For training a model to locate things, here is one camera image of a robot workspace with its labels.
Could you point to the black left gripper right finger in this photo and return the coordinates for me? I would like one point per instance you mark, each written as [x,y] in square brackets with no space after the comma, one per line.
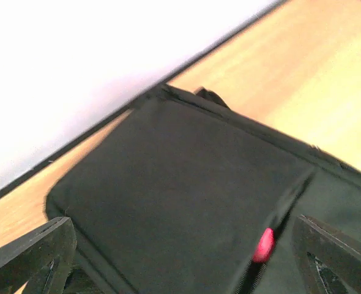
[329,260]

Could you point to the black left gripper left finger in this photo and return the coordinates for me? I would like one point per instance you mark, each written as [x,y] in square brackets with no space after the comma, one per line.
[39,261]

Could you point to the pink highlighter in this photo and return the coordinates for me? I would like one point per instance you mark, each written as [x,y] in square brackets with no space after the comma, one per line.
[265,247]

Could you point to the black backpack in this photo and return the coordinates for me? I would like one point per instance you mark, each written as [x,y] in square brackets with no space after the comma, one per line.
[177,197]

